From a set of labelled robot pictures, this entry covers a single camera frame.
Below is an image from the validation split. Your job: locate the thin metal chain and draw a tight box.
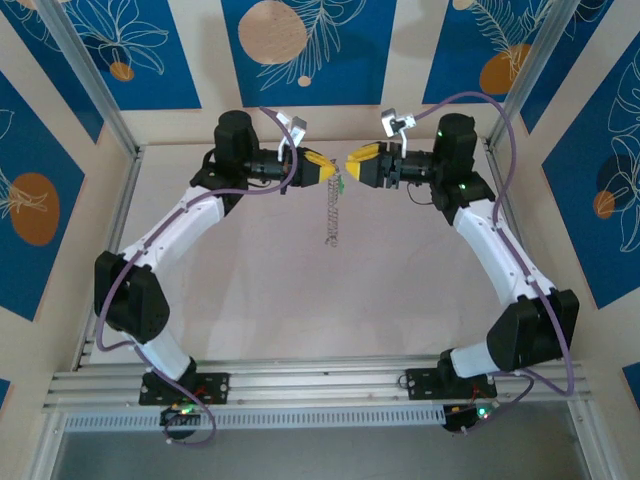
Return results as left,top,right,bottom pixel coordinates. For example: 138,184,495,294
324,167,347,247

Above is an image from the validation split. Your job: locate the black controller board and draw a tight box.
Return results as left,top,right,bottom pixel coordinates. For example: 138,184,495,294
442,401,497,435
158,403,202,430

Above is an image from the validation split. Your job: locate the thin black cable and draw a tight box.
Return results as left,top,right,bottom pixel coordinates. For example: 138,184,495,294
407,180,436,206

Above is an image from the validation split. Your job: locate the aluminium frame post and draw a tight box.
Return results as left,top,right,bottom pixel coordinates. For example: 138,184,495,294
35,0,142,160
487,0,581,147

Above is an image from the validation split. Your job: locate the aluminium table edge rail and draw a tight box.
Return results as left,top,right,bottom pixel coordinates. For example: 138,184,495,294
482,139,556,296
74,147,146,371

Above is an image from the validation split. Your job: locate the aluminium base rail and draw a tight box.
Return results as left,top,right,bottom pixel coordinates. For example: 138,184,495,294
42,355,596,410

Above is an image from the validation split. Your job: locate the grey slotted cable duct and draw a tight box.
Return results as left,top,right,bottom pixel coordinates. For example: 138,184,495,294
63,405,447,432

